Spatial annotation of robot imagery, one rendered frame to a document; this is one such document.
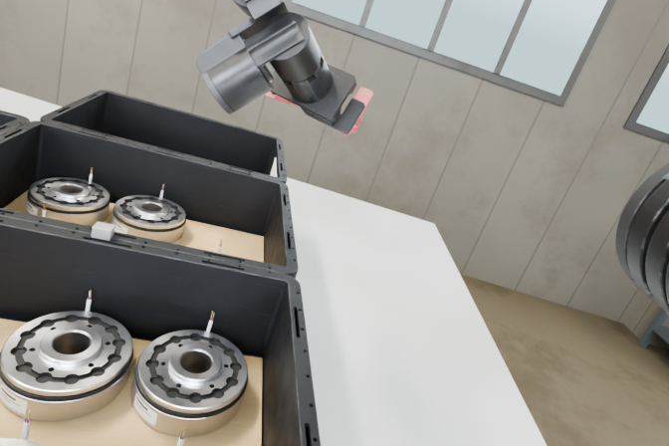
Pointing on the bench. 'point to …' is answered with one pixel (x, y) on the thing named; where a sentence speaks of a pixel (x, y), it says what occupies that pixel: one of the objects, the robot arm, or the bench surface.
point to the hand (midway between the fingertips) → (328, 112)
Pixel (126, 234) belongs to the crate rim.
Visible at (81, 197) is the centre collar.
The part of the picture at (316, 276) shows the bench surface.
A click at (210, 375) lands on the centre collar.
